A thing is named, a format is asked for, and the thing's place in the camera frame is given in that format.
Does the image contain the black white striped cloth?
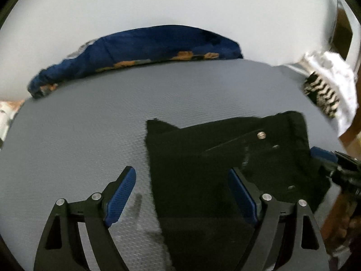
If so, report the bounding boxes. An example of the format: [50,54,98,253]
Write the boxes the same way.
[303,72,340,119]

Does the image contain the blue floral blanket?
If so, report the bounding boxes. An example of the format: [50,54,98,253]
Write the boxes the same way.
[28,25,243,98]

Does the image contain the person's right hand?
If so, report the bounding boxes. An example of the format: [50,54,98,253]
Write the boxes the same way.
[321,190,360,252]

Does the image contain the grey honeycomb bed mattress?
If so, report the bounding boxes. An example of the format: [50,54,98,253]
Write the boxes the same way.
[1,59,343,270]

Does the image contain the white floral pillow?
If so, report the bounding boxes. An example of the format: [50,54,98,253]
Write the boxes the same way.
[0,100,25,143]

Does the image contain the white crumpled cloth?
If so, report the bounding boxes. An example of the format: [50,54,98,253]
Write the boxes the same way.
[300,51,359,136]

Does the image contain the black pants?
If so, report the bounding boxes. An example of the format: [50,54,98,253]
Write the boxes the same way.
[145,111,330,270]

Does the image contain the wall mounted television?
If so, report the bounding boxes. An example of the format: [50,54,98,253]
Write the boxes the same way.
[327,0,360,70]

